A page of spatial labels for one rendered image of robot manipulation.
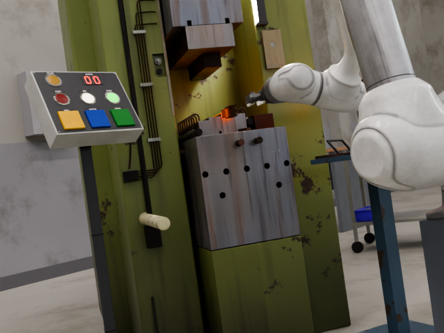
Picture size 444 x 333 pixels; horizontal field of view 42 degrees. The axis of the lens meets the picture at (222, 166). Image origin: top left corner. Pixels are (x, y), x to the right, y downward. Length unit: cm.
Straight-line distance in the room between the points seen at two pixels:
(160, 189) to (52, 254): 347
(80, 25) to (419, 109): 208
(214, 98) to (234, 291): 101
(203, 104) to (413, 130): 183
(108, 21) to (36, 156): 341
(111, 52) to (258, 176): 79
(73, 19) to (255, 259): 144
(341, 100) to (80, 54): 153
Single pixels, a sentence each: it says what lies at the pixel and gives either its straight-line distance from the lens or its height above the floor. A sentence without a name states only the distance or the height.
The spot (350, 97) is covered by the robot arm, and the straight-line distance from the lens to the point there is 175.
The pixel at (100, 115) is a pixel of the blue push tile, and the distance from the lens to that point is 209.
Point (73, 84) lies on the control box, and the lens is 216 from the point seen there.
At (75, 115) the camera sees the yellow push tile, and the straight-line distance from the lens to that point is 205.
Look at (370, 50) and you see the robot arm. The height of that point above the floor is 96.
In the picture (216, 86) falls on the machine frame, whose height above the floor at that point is 118.
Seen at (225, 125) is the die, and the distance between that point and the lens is 237.
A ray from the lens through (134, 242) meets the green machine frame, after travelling 242.
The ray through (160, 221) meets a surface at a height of 63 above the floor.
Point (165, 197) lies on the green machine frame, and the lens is 244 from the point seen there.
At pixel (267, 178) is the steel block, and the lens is 234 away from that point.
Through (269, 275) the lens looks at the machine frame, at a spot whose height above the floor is 33.
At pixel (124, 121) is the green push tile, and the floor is 99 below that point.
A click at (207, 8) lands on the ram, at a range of 245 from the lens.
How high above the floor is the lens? 76
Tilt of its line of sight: 1 degrees up
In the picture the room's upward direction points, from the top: 8 degrees counter-clockwise
